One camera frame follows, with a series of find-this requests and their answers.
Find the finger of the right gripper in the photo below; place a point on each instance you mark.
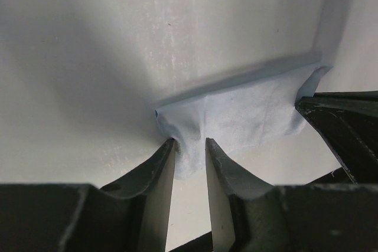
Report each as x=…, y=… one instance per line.
x=347, y=123

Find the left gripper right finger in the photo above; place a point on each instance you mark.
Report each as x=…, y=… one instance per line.
x=230, y=186

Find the light blue cleaning cloth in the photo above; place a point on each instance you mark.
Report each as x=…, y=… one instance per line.
x=255, y=59

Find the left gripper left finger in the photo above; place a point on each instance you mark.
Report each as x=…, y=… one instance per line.
x=148, y=189

